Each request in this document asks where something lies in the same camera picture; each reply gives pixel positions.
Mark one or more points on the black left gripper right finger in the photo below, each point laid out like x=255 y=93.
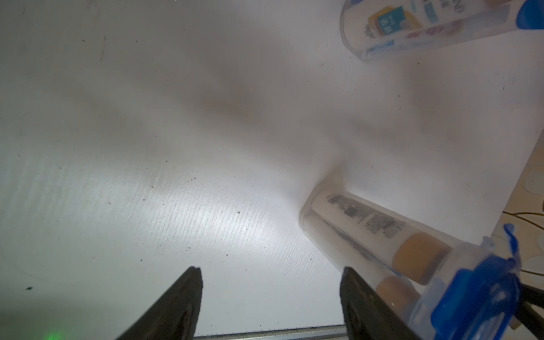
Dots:
x=366 y=315

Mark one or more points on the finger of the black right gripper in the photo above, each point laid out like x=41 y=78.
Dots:
x=530 y=297

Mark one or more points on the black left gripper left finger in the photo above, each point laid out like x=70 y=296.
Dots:
x=175 y=314

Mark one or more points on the clear plastic container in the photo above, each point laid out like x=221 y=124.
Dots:
x=463 y=256
x=499 y=19

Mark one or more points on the white shampoo bottle gold cap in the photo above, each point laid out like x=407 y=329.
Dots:
x=396 y=291

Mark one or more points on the blue lid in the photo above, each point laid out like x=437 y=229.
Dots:
x=531 y=15
x=479 y=303

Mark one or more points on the white bottle purple label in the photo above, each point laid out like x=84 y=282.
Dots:
x=398 y=242

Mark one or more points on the white bottle angled gold cap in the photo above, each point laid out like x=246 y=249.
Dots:
x=374 y=20

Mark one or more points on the blue lid front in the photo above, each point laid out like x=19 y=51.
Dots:
x=531 y=15

